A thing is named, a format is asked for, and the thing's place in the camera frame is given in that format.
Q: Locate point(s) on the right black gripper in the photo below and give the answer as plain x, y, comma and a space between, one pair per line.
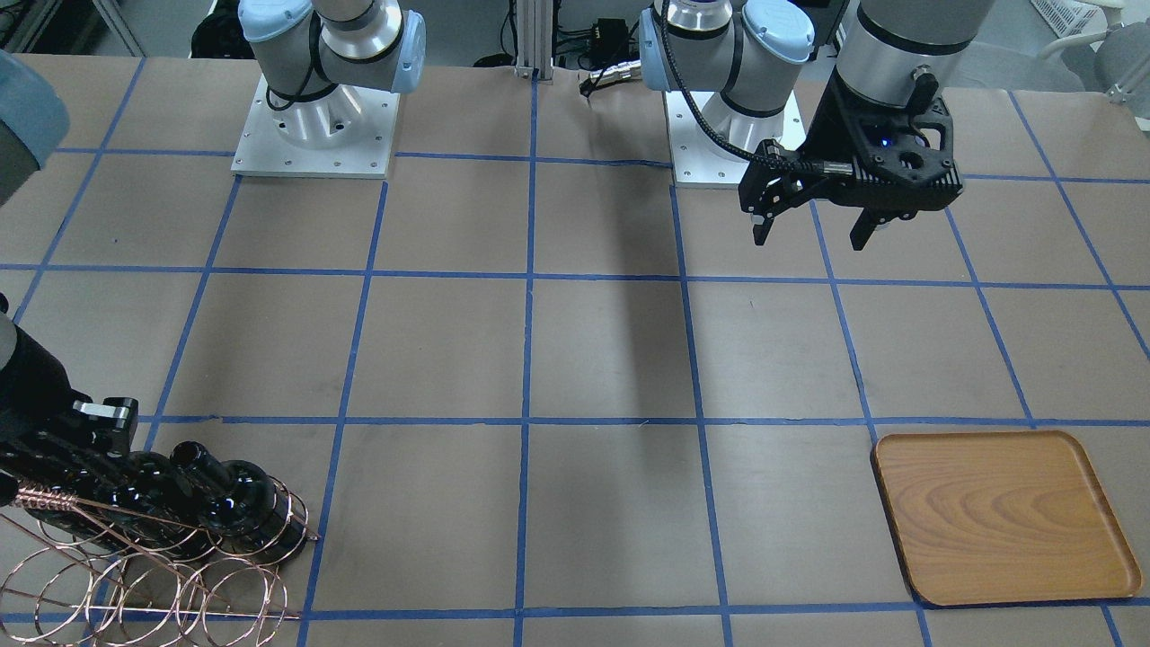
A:
40, 388

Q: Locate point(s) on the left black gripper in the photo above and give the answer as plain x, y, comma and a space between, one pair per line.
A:
832, 126

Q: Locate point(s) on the dark wine bottle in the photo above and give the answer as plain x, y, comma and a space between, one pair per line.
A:
150, 503
73, 523
236, 501

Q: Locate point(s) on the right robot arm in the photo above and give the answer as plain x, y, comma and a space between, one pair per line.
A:
332, 73

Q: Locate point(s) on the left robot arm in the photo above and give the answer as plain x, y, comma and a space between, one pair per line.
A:
750, 56

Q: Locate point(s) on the wooden tray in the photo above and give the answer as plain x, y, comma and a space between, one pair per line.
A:
1002, 517

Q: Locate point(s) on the black electronics box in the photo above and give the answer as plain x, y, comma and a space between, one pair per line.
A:
608, 38

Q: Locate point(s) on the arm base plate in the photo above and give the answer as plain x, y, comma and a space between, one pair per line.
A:
698, 163
348, 134

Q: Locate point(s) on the copper wire bottle basket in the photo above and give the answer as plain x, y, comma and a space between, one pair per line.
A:
70, 592

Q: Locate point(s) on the aluminium frame post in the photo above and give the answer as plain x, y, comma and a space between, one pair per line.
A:
534, 39

